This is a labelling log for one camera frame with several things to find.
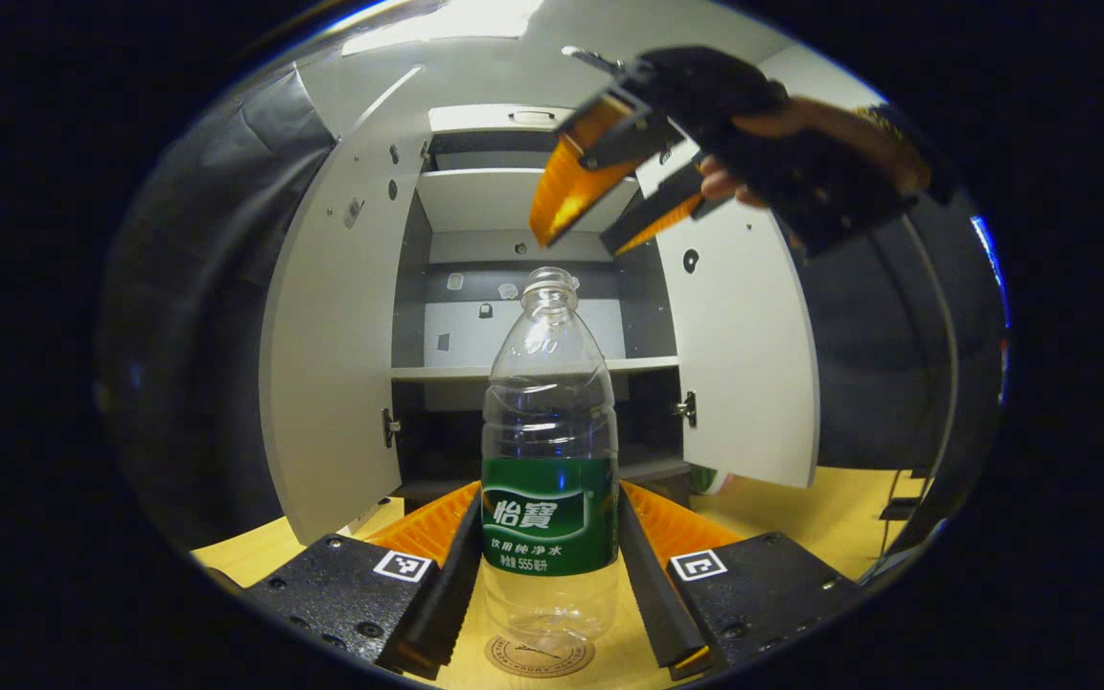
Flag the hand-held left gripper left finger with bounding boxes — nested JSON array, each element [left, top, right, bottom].
[[243, 479, 486, 679]]

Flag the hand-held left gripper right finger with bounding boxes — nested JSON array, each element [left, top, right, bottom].
[[615, 479, 862, 681]]

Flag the round brown coaster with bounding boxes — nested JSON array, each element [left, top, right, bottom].
[[485, 628, 597, 679]]

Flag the clear plastic bottle green label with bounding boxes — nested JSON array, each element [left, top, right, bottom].
[[480, 266, 622, 653]]

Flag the white and grey cabinet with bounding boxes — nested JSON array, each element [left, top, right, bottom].
[[389, 103, 692, 499]]

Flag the white drawer front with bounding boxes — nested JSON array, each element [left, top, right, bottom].
[[427, 103, 577, 133]]

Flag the black backdrop cloth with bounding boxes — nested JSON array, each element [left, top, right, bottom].
[[97, 62, 1008, 566]]

